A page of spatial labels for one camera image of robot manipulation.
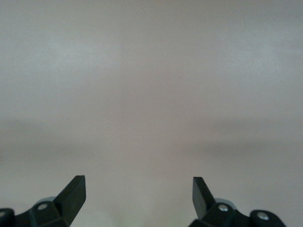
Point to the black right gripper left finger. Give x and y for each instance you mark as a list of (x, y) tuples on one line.
[(71, 201)]

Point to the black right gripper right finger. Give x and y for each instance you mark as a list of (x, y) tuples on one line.
[(203, 203)]

